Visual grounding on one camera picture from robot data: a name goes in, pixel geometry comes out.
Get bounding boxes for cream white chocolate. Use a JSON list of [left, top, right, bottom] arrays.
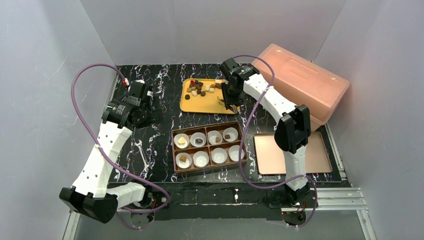
[[178, 137, 186, 145]]

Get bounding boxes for rose gold box lid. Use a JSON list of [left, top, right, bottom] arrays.
[[253, 131, 333, 176]]

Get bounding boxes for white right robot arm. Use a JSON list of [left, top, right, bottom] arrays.
[[219, 58, 311, 205]]

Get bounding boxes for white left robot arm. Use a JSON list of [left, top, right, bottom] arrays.
[[59, 80, 163, 224]]

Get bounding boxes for brown chocolate box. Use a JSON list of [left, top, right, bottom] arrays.
[[171, 121, 248, 176]]

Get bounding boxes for orange plastic tray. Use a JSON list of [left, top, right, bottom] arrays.
[[179, 78, 236, 115]]

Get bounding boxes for white paper cup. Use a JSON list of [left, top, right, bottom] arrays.
[[207, 130, 223, 145], [175, 152, 193, 169], [228, 145, 245, 162], [211, 147, 228, 164], [190, 132, 207, 148], [173, 133, 190, 149], [193, 151, 210, 168], [222, 127, 239, 142]]

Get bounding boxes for pink plastic storage case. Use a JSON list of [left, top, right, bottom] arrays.
[[259, 44, 350, 132]]

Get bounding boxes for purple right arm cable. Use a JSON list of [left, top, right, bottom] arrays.
[[231, 54, 319, 228]]

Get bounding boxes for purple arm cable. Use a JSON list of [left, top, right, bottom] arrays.
[[70, 63, 171, 231], [231, 54, 319, 228]]

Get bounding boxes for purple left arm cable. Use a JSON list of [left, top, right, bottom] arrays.
[[70, 63, 171, 231]]

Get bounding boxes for aluminium frame rail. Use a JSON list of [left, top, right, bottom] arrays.
[[62, 187, 379, 240]]

